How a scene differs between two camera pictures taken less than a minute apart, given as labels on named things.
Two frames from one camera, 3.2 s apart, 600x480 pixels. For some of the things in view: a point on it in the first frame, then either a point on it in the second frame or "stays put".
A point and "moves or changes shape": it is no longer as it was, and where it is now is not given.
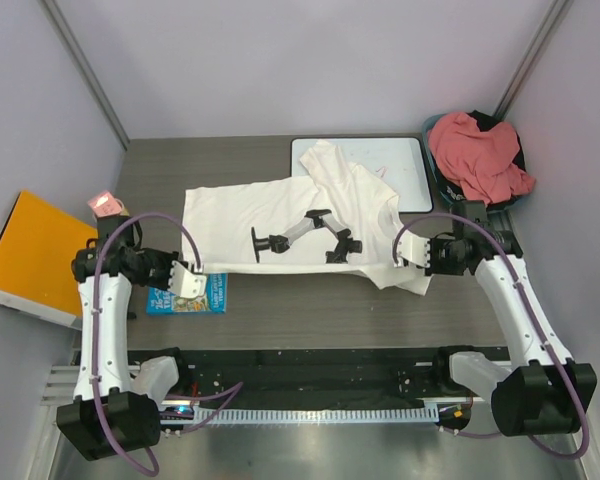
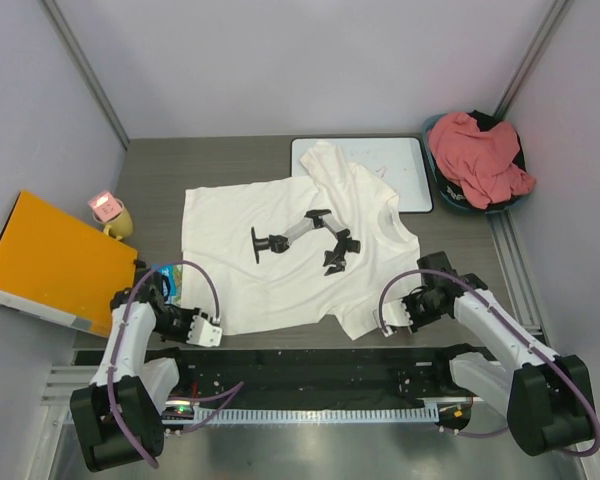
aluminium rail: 61,384 stays put
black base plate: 322,375 stays put
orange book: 31,267 stays put
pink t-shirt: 481,161 stays put
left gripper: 168,258 → 189,314
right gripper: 435,268 → 416,322
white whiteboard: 401,161 stays put
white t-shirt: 219,222 moves or changes shape
